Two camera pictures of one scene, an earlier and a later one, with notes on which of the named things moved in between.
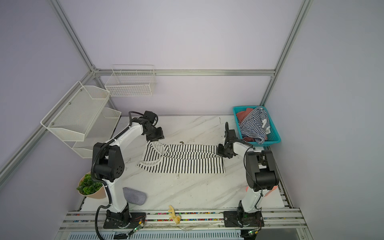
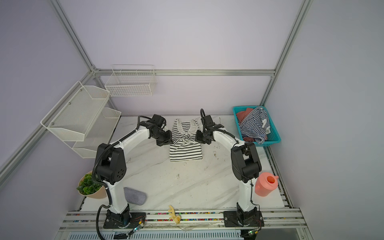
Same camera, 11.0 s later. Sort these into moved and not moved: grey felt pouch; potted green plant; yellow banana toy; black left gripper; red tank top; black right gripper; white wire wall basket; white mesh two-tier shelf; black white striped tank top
Moved: black left gripper; black white striped tank top; black right gripper
Not moved: potted green plant; white mesh two-tier shelf; red tank top; grey felt pouch; white wire wall basket; yellow banana toy
